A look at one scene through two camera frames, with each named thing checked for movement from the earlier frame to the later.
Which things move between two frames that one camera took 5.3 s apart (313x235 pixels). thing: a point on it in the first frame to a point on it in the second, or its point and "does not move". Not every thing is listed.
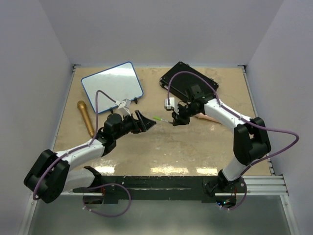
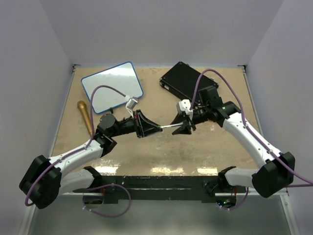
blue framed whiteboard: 118,83 does not move
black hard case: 181,83 does not move
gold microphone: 82,106 does not move
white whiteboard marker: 158,118 to 168,126
